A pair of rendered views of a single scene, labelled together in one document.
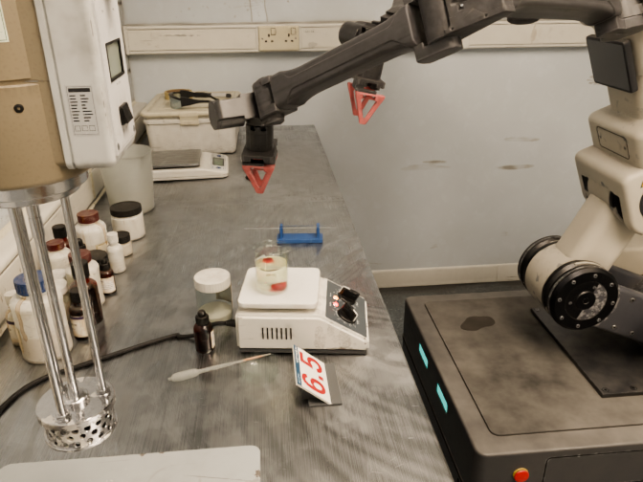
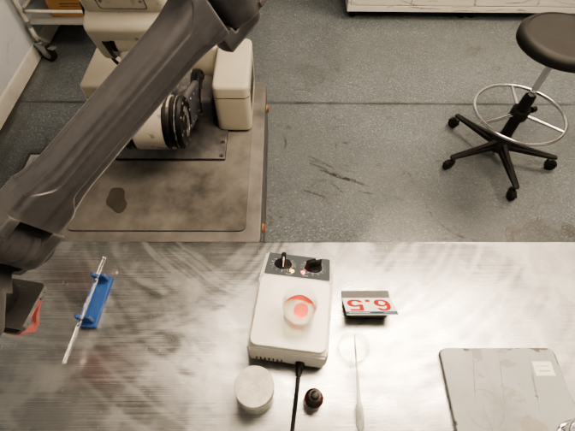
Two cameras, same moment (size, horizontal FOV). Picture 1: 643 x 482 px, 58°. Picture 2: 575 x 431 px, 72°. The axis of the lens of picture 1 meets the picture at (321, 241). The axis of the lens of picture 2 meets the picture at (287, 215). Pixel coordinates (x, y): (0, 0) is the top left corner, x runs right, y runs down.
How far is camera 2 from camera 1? 86 cm
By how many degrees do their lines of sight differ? 68
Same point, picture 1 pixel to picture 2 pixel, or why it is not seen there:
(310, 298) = (321, 286)
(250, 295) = (312, 340)
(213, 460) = (459, 380)
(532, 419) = (235, 203)
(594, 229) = not seen: hidden behind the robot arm
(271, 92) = (23, 230)
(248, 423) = (411, 358)
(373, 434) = (415, 275)
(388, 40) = (198, 49)
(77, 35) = not seen: outside the picture
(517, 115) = not seen: outside the picture
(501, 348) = (157, 194)
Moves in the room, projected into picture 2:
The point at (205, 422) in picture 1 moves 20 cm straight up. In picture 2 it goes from (412, 392) to (456, 362)
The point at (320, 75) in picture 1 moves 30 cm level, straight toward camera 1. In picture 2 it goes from (114, 148) to (381, 168)
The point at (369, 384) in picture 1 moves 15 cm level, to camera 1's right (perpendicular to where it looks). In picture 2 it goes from (365, 270) to (364, 208)
